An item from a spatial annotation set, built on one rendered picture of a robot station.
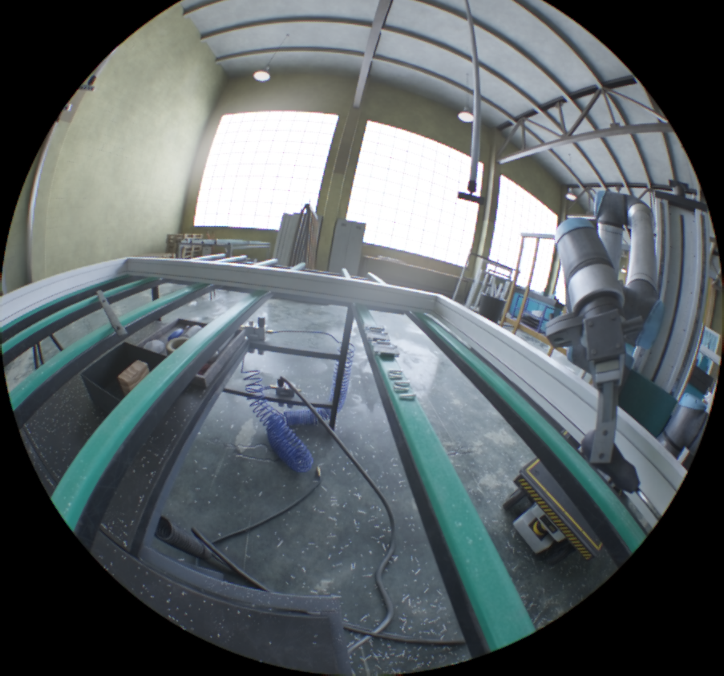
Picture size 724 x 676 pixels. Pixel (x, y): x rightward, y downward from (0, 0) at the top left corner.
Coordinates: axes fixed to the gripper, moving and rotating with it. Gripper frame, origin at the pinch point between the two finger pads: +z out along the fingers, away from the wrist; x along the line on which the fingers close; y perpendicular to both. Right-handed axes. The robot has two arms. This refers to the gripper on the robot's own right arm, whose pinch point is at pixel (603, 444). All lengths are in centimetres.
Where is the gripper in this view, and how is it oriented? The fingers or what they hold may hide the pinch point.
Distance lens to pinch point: 31.1
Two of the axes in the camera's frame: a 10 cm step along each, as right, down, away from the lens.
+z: -3.4, 8.5, -4.1
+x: 8.4, 4.7, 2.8
